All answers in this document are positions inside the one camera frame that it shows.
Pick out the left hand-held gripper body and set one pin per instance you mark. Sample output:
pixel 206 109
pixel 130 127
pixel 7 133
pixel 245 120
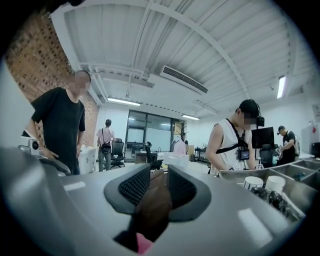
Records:
pixel 33 146

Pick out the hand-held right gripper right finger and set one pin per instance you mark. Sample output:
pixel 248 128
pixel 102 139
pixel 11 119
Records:
pixel 225 212

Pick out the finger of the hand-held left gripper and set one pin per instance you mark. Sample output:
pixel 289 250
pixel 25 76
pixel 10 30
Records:
pixel 58 167

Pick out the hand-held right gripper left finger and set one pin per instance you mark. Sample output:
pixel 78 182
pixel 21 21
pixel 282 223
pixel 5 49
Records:
pixel 75 212

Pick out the brown bag with pink tag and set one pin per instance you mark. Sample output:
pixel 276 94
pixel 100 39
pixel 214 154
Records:
pixel 155 207

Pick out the pink cloth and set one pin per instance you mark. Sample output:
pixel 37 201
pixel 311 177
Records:
pixel 143 243

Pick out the wooden steel housekeeping cart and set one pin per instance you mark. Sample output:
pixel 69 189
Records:
pixel 280 168

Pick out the white low cabinet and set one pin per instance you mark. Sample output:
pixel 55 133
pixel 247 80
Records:
pixel 87 157

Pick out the white printed mug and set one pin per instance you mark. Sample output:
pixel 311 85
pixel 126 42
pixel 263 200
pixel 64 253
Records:
pixel 275 183
pixel 252 183

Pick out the black floral pouch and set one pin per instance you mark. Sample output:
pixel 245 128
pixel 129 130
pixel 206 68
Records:
pixel 277 198

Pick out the black office chair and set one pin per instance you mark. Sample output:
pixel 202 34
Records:
pixel 152 155
pixel 267 155
pixel 117 152

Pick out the white storage box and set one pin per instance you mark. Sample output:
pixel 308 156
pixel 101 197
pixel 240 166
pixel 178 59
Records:
pixel 176 158

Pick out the pink hanging garment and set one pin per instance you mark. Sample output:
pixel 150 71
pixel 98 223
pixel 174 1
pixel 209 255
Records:
pixel 179 147

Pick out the dark office desk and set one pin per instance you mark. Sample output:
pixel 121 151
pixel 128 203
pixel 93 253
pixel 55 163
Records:
pixel 143 156

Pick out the long ceiling light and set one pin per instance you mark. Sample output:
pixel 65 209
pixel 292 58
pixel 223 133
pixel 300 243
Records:
pixel 190 117
pixel 123 101
pixel 281 87

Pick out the dark framed glass partition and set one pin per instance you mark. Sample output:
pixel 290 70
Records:
pixel 150 130

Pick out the black computer monitor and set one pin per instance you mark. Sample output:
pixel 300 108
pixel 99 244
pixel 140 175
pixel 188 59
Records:
pixel 316 150

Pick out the white cabinet with red label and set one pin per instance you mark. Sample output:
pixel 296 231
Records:
pixel 310 140

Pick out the ceiling air vent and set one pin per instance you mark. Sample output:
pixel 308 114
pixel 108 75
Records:
pixel 183 79

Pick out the white wall poster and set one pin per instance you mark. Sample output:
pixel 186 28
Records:
pixel 316 110

